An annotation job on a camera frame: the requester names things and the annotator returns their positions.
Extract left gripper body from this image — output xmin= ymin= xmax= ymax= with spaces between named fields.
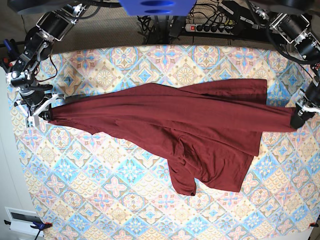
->
xmin=290 ymin=88 xmax=320 ymax=130

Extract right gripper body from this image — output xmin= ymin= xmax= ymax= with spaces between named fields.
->
xmin=17 ymin=84 xmax=53 ymax=121

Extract maroon t-shirt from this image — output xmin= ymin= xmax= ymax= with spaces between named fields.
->
xmin=49 ymin=79 xmax=295 ymax=196

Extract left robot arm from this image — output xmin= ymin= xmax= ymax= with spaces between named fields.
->
xmin=246 ymin=0 xmax=320 ymax=130

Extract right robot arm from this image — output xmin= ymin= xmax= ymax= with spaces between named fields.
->
xmin=6 ymin=3 xmax=89 ymax=127

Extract patterned tablecloth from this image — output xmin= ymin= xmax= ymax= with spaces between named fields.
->
xmin=10 ymin=45 xmax=320 ymax=240

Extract orange right clamp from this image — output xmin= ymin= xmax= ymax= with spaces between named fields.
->
xmin=309 ymin=222 xmax=320 ymax=228

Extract blue orange lower clamp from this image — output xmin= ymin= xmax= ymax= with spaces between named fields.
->
xmin=4 ymin=220 xmax=53 ymax=240

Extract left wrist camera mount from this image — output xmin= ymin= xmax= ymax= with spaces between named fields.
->
xmin=296 ymin=89 xmax=320 ymax=117

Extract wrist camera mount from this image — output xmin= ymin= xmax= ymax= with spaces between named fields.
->
xmin=296 ymin=89 xmax=320 ymax=117
xmin=14 ymin=93 xmax=65 ymax=128

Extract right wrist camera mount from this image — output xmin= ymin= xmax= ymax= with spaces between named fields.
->
xmin=14 ymin=93 xmax=65 ymax=128

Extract white wall socket plate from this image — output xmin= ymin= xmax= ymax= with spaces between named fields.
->
xmin=4 ymin=206 xmax=41 ymax=236

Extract black power strip red switch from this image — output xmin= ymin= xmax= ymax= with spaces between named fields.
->
xmin=184 ymin=23 xmax=233 ymax=35

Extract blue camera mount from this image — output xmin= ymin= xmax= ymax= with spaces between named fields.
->
xmin=119 ymin=0 xmax=197 ymax=17

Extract tangled black cables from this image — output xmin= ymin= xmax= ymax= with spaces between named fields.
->
xmin=136 ymin=14 xmax=176 ymax=46

